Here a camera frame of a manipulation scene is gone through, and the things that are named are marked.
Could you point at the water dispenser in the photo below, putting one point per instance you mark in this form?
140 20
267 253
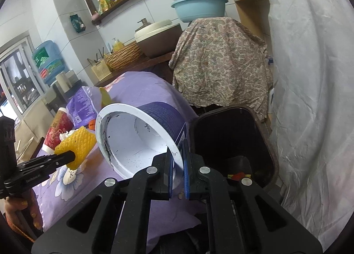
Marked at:
55 98

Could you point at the purple plastic bag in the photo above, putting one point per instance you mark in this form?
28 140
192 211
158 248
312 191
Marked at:
85 105

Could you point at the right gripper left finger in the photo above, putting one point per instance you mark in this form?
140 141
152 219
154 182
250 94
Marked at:
114 217

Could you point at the beige utensil holder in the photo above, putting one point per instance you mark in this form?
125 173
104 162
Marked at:
99 65

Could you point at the brass faucet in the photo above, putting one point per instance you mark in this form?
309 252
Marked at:
144 24

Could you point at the wooden counter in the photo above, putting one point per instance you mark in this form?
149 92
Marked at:
142 63

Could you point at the green wall packet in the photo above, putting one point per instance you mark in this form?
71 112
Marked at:
77 23

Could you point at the black trash bin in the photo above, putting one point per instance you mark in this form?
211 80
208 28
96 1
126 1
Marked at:
224 133

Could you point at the red paper cup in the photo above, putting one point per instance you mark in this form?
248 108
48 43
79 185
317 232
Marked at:
60 124

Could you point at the white cloth cover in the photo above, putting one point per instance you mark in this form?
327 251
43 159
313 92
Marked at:
312 123

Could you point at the left hand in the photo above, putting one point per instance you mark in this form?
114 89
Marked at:
16 205

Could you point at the brown pot with white lid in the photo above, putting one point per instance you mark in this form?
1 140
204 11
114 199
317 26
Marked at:
159 38

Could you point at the blue plastic basin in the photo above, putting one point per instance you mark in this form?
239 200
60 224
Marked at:
190 10

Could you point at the floral patterned cloth cover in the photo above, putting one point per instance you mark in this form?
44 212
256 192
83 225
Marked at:
218 61

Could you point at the paper towel roll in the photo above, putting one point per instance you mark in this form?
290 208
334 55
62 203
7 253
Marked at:
63 82

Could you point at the blue water jug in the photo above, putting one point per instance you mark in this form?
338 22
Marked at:
48 61

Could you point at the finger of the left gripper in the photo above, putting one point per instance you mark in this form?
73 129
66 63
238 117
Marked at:
50 163

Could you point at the window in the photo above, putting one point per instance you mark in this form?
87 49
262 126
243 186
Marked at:
21 85

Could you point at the yellow soap bottle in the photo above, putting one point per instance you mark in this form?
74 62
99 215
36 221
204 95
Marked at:
117 45

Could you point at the wicker basket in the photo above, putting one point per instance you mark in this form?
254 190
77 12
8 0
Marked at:
124 57

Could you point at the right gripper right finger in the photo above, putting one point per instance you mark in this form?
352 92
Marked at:
242 217

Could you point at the wooden cabinet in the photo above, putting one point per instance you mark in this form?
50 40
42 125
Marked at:
253 14

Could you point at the yellow foam fruit net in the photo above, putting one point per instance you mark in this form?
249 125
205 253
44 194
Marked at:
80 142

